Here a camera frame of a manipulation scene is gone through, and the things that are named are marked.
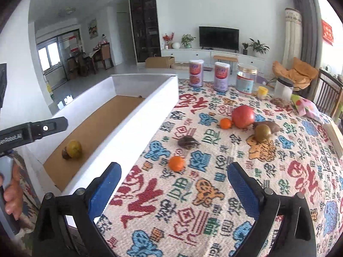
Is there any green-brown pear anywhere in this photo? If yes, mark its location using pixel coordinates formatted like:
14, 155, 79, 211
254, 124, 272, 142

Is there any red apple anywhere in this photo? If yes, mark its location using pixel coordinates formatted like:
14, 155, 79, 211
232, 105, 255, 129

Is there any brown cardboard box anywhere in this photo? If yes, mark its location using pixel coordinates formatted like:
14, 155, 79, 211
145, 56, 175, 69

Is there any framed wall painting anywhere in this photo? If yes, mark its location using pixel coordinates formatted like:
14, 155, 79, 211
88, 19, 98, 39

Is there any yellow pear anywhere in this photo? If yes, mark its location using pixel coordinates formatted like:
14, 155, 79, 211
66, 140, 83, 159

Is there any orange cover book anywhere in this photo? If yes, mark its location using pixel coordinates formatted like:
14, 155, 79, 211
324, 120, 343, 158

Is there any grey curtain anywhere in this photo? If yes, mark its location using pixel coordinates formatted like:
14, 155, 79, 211
293, 0, 322, 70

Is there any printed woven blanket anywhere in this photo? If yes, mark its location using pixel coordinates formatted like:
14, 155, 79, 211
95, 79, 343, 257

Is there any green leafy potted plant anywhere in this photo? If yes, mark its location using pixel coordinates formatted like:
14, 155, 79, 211
181, 34, 196, 49

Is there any clear jar gold lid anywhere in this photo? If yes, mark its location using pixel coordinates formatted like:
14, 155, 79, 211
236, 64, 258, 95

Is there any wooden stool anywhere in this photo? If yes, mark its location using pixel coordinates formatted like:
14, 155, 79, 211
214, 55, 238, 71

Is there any dark glass display cabinet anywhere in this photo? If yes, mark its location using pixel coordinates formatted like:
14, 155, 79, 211
129, 0, 162, 64

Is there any red flower vase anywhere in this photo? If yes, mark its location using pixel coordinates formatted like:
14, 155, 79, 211
162, 32, 175, 49

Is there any clear jar black lid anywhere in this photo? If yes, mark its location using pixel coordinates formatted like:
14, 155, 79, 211
275, 77, 295, 105

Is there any orange lounge chair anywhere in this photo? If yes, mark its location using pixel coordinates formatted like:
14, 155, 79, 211
272, 57, 319, 91

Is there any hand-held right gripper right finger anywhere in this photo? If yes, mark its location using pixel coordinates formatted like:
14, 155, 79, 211
227, 162, 317, 257

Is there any wooden dining table set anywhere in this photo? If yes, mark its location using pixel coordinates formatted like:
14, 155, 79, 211
67, 43, 114, 79

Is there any purple sweet potato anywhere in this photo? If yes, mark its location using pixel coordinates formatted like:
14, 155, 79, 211
253, 121, 280, 132

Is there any white television cabinet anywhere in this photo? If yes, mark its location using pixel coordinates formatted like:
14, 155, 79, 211
161, 49, 267, 70

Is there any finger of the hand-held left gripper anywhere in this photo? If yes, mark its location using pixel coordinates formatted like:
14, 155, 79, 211
32, 117, 68, 140

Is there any pink purple can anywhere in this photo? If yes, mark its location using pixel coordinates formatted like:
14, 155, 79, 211
189, 60, 204, 87
214, 62, 231, 91

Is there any wooden slatted bench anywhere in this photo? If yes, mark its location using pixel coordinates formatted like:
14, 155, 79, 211
312, 68, 343, 118

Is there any covered standing air conditioner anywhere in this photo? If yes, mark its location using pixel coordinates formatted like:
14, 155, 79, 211
282, 8, 303, 70

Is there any pink snack bag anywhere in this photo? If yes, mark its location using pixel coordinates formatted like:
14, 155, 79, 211
291, 94, 326, 124

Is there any large green potted plant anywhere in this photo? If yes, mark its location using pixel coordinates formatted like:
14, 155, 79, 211
249, 38, 270, 57

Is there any pile of walnuts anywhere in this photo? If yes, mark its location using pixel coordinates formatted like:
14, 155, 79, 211
270, 98, 290, 108

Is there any black television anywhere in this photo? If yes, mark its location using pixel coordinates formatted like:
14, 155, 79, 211
199, 26, 240, 51

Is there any red wall hanging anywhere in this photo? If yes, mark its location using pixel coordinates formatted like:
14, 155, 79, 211
322, 19, 334, 46

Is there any white cardboard box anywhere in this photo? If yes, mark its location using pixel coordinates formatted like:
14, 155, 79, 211
25, 74, 179, 228

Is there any person's left hand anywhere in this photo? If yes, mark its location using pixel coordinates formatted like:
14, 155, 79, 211
0, 163, 24, 220

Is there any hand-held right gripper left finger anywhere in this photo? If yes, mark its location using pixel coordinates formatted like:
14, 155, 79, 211
32, 162, 122, 257

